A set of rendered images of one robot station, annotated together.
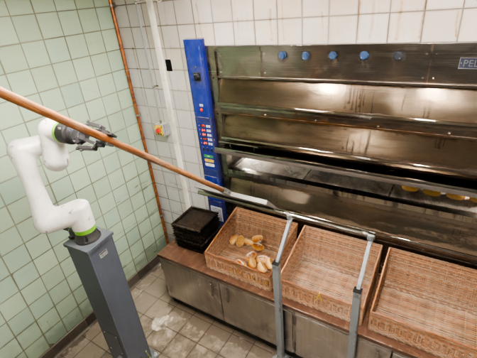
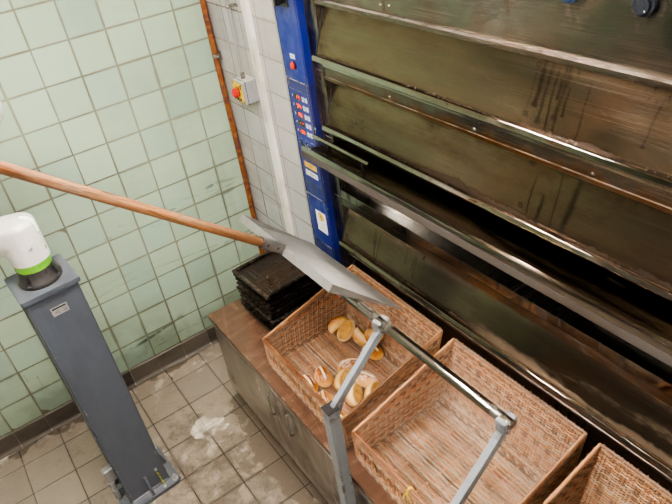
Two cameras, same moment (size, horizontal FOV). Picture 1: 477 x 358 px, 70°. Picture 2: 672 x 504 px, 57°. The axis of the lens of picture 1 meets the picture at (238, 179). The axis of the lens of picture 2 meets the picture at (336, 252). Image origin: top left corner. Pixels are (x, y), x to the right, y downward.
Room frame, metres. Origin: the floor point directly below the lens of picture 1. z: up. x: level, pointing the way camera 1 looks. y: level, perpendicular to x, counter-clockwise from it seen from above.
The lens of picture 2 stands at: (0.47, -0.79, 2.41)
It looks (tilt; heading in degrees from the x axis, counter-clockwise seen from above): 35 degrees down; 25
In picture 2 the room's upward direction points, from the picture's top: 9 degrees counter-clockwise
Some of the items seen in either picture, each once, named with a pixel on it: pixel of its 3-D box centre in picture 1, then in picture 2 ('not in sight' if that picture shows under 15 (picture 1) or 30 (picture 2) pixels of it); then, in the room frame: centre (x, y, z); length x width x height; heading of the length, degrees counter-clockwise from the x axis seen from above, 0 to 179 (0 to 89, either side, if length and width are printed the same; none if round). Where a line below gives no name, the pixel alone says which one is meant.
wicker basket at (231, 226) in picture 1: (251, 245); (349, 348); (2.05, -0.05, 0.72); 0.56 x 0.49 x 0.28; 55
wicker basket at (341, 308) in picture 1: (329, 270); (462, 447); (1.71, -0.54, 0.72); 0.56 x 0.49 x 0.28; 56
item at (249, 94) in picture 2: (162, 128); (245, 89); (2.76, 0.59, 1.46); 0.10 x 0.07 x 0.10; 56
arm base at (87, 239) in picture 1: (80, 231); (32, 264); (1.71, 0.97, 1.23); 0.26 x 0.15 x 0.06; 60
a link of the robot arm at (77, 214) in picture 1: (77, 217); (18, 242); (1.68, 0.94, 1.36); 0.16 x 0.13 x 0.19; 117
